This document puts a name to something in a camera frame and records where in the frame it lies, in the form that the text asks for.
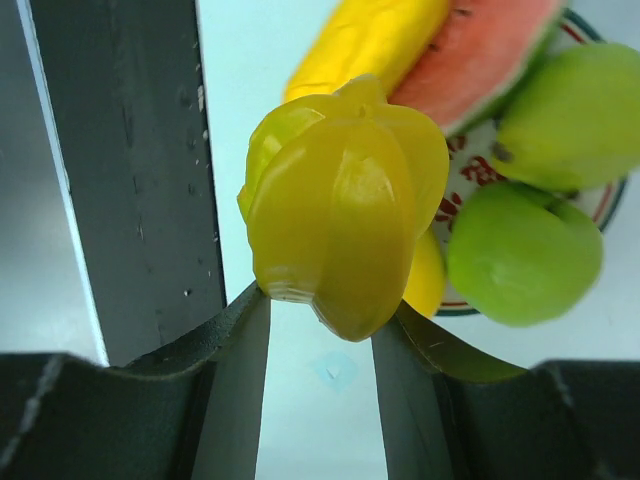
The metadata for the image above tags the orange yellow fake mango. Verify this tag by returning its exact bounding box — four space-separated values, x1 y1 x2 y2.
403 228 447 318

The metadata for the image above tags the red watermelon slice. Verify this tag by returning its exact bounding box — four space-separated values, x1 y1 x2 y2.
389 0 567 136

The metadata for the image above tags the yellow fake banana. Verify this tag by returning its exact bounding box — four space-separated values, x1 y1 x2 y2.
283 1 452 102

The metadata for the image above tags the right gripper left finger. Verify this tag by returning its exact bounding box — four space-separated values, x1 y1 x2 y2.
1 285 270 479

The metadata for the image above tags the green fake pear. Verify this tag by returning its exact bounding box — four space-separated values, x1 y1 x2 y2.
491 43 639 191

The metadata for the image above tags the green fake guava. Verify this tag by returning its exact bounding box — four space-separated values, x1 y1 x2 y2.
447 182 604 327

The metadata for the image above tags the yellow fake starfruit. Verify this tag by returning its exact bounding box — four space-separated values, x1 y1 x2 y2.
237 74 450 342

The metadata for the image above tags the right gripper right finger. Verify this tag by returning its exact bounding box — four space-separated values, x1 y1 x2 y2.
372 304 639 479

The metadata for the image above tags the round printed plate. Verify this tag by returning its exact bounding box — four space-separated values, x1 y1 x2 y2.
429 7 629 318

